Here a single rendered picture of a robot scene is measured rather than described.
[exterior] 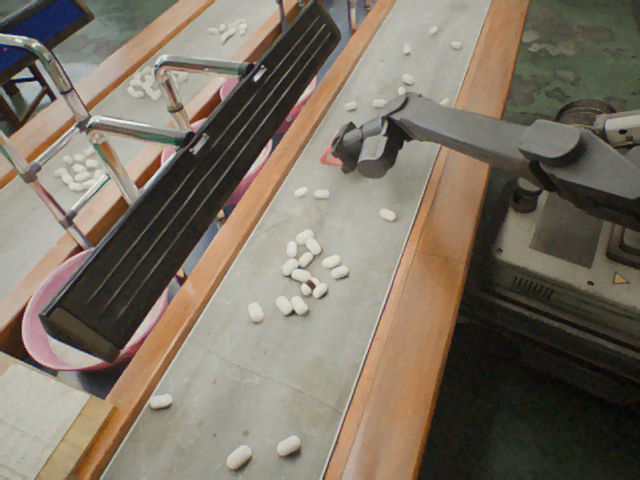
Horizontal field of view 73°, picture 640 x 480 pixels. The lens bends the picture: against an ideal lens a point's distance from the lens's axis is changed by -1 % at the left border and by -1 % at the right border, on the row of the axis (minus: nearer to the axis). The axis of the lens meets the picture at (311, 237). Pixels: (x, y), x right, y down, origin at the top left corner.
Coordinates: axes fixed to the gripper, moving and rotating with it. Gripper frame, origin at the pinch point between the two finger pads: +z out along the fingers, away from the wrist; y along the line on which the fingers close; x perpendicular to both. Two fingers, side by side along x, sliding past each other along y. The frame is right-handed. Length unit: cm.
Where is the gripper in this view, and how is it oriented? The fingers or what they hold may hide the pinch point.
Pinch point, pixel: (323, 160)
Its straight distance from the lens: 100.7
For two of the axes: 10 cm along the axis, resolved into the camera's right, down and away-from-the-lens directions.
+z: -6.4, 2.0, 7.4
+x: 6.6, 6.4, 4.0
